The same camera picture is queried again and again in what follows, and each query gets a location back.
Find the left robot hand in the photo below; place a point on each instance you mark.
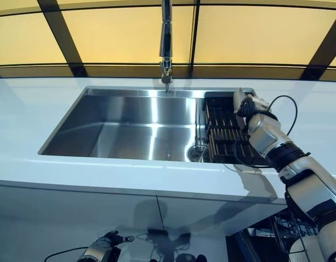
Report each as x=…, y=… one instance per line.
x=113, y=237

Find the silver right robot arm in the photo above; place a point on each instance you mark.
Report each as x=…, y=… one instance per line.
x=307, y=174

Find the dark framed amber window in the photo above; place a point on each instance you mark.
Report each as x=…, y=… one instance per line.
x=252, y=35

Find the wide white cabinet door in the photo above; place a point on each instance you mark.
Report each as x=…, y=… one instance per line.
x=75, y=218

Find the chrome kitchen faucet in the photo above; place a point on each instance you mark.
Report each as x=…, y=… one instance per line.
x=166, y=43

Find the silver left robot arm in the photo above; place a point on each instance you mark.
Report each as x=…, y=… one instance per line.
x=98, y=252

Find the steel sink drain strainer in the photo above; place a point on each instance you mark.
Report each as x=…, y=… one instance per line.
x=197, y=153

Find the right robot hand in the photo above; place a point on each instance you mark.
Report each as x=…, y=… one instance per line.
x=253, y=105

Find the stainless steel sink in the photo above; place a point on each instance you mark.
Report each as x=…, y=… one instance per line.
x=124, y=122

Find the black dish rack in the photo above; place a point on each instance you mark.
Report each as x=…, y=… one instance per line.
x=225, y=131

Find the narrow white cabinet door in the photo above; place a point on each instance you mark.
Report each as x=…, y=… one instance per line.
x=206, y=215

